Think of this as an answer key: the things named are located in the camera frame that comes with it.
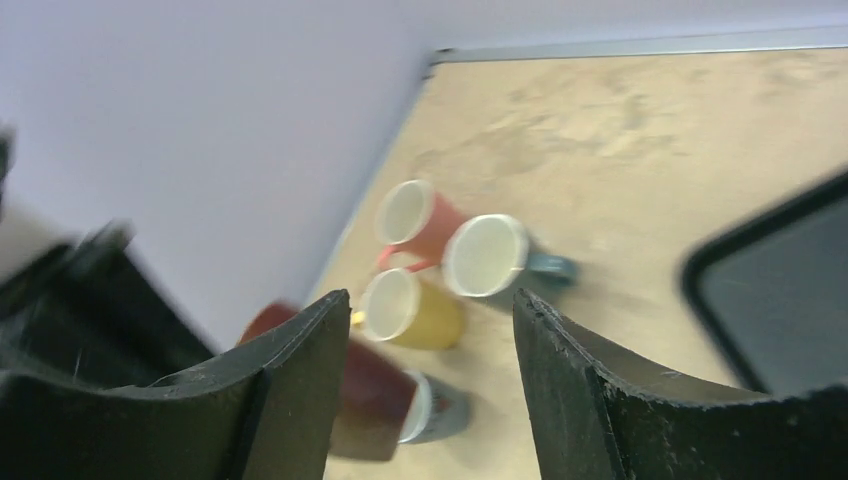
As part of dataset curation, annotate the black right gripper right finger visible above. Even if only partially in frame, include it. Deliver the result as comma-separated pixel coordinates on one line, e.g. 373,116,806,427
513,290,847,479

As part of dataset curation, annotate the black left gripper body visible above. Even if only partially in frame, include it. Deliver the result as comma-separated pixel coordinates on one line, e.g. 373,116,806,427
1,222,215,388

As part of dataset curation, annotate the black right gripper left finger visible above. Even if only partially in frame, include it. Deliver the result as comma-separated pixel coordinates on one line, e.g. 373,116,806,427
1,289,351,479

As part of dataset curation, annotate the brown ribbed mug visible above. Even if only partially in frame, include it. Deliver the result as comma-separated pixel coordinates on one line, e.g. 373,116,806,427
226,291,417,479

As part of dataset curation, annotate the small blue-grey mug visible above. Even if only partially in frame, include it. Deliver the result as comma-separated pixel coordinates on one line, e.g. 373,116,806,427
398,370,471,444

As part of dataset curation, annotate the yellow mug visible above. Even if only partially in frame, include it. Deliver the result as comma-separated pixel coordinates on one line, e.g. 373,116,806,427
351,268,466,351

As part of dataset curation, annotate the grey-blue ceramic mug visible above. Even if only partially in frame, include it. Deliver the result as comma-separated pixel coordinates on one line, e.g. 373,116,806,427
442,214,579,303

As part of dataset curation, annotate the pink mug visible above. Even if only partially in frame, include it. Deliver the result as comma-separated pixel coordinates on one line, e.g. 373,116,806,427
375,179,470,272

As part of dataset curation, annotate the black plastic tray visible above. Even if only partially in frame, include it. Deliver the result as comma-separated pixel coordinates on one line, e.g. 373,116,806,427
680,171,847,394

